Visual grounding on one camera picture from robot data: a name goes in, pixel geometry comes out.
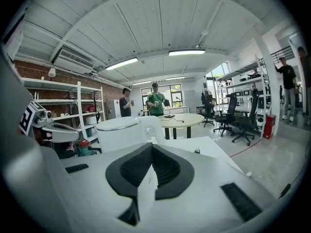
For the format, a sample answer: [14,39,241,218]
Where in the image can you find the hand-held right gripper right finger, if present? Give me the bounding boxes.
[152,144,195,200]

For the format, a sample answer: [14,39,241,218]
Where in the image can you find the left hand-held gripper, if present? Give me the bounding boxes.
[18,99,81,143]

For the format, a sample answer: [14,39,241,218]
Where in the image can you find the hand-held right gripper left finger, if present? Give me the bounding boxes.
[105,142,154,199]

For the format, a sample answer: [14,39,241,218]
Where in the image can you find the white paper cup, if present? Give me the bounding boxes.
[95,115,167,224]

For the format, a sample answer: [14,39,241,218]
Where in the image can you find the red and green vacuum cleaner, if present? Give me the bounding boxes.
[73,139,103,158]

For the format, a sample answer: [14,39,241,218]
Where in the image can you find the white rectangular table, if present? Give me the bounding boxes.
[165,135,244,175]

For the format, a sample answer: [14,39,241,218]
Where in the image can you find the black coat stand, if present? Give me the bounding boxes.
[91,90,103,124]

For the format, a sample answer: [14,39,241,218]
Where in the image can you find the round beige table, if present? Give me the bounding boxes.
[158,113,205,140]

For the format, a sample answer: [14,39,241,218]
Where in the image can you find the long white table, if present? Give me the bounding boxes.
[167,105,190,114]

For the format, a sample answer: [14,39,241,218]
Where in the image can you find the white air conditioner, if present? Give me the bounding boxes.
[52,46,96,75]

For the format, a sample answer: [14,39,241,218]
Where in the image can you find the black office chair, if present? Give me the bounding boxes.
[197,94,217,128]
[213,92,241,137]
[230,88,261,147]

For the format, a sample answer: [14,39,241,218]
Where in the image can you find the grey metal cabinet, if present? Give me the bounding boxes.
[183,89,197,114]

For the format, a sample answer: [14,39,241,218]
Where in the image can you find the black framed window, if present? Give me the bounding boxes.
[140,83,182,108]

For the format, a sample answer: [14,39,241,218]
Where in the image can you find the red fire extinguisher box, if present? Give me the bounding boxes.
[263,114,277,140]

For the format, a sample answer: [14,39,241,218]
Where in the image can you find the metal storage rack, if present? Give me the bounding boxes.
[215,54,273,138]

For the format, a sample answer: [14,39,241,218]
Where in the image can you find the black mezzanine railing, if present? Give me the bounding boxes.
[270,46,296,63]

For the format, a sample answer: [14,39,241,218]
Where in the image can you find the white wall shelf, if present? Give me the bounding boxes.
[21,77,107,141]

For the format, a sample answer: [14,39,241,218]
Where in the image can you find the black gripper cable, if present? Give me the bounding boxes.
[277,170,306,199]

